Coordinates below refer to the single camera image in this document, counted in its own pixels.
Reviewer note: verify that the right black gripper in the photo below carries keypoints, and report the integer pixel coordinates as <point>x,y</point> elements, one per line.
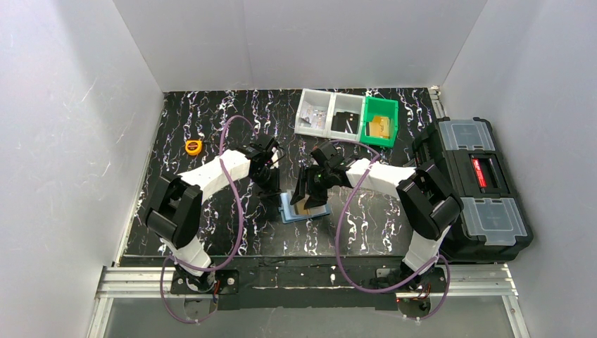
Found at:
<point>317,179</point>

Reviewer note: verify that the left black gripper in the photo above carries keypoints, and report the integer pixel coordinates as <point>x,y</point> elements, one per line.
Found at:
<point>267,176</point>

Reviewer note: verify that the yellow credit card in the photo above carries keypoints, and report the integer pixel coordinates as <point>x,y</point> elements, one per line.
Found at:
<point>309,212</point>

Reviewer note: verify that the blue card holder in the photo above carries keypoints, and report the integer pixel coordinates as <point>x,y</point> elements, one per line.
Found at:
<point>294,213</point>

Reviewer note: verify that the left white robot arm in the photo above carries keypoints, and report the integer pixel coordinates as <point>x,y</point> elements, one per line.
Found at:
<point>175,204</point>

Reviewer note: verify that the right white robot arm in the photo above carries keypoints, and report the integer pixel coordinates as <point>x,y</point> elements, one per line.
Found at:
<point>428,199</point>

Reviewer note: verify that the left grey storage bin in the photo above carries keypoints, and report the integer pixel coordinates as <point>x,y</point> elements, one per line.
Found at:
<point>312,99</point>

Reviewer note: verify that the grey storage bin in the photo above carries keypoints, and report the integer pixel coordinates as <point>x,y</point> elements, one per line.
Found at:
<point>351,103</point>
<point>312,99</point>

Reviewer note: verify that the orange tape measure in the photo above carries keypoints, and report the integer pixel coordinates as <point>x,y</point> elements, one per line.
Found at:
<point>193,147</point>

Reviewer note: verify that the middle grey storage bin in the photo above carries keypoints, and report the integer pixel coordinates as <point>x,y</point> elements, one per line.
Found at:
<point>351,103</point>

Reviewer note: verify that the yellow items in green bin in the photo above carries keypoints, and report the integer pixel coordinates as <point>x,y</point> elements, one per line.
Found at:
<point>378,127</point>

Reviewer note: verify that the green storage bin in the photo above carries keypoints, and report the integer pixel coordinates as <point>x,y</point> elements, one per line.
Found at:
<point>383,107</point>

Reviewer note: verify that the black toolbox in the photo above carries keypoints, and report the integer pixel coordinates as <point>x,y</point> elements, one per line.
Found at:
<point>492,227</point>

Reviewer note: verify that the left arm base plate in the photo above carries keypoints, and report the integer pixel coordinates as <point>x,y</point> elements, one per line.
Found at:
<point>218,282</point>

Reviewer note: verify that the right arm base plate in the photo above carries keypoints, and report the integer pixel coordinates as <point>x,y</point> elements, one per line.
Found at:
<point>414,298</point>

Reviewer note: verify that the aluminium frame rail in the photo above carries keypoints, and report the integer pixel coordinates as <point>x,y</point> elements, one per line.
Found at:
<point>466,280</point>

